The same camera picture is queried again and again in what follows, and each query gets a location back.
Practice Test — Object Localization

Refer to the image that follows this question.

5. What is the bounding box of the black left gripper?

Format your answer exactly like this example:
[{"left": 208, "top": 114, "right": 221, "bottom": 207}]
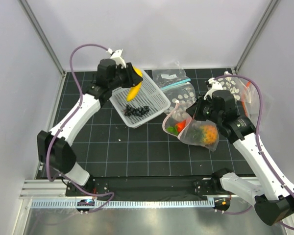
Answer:
[{"left": 109, "top": 63, "right": 143, "bottom": 91}]

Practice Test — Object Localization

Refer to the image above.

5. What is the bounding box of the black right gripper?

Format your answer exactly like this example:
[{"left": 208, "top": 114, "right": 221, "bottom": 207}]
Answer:
[{"left": 186, "top": 94, "right": 222, "bottom": 125}]

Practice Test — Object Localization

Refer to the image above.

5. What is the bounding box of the yellow toy banana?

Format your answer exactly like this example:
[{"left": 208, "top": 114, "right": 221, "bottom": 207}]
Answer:
[{"left": 126, "top": 67, "right": 143, "bottom": 102}]

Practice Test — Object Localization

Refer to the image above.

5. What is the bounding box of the white perforated plastic basket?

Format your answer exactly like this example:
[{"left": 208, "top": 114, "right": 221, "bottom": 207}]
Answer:
[{"left": 110, "top": 70, "right": 171, "bottom": 128}]

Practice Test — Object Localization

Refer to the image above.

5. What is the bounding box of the pink-zipper clear zip bag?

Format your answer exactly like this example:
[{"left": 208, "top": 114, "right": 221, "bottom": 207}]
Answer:
[{"left": 162, "top": 101, "right": 219, "bottom": 151}]

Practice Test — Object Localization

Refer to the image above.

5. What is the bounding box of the orange toy pineapple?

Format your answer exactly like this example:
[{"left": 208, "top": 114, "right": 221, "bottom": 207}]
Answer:
[{"left": 187, "top": 125, "right": 219, "bottom": 146}]

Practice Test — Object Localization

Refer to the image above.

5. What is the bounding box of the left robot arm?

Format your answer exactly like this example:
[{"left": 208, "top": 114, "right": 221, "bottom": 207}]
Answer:
[{"left": 37, "top": 59, "right": 143, "bottom": 196}]

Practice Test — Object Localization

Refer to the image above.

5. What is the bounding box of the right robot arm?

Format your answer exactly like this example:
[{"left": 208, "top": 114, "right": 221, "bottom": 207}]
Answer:
[{"left": 186, "top": 90, "right": 294, "bottom": 226}]

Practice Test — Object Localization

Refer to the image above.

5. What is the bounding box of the white-dotted clear zip bag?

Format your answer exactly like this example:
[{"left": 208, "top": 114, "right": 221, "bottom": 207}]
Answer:
[{"left": 161, "top": 81, "right": 196, "bottom": 114}]

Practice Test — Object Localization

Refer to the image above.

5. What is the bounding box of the blue-zipper clear zip bag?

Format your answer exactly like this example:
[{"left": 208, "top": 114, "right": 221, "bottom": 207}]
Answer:
[{"left": 152, "top": 68, "right": 190, "bottom": 89}]

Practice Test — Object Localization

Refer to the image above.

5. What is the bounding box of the orange-zipper clear zip bag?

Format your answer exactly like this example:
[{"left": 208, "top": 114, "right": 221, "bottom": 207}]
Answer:
[{"left": 217, "top": 76, "right": 254, "bottom": 119}]

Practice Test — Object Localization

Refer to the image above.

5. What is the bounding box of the dark purple grape bunch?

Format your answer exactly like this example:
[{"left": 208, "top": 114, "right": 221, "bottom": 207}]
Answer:
[{"left": 123, "top": 105, "right": 150, "bottom": 117}]

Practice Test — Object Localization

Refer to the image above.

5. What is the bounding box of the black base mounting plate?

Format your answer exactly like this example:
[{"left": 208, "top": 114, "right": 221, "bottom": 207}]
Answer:
[{"left": 65, "top": 175, "right": 241, "bottom": 199}]

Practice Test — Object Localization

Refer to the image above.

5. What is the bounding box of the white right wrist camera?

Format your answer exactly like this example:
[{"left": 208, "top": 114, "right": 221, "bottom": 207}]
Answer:
[{"left": 204, "top": 77, "right": 223, "bottom": 100}]

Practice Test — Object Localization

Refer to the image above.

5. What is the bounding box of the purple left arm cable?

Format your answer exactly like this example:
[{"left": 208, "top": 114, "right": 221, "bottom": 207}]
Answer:
[{"left": 46, "top": 44, "right": 113, "bottom": 183}]

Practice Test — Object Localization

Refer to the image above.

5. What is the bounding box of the aluminium frame rail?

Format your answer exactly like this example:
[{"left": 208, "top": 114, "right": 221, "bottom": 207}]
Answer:
[{"left": 19, "top": 178, "right": 71, "bottom": 199}]

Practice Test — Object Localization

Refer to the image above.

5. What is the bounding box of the slotted cable duct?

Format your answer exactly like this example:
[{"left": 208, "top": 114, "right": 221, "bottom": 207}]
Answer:
[{"left": 31, "top": 198, "right": 215, "bottom": 210}]

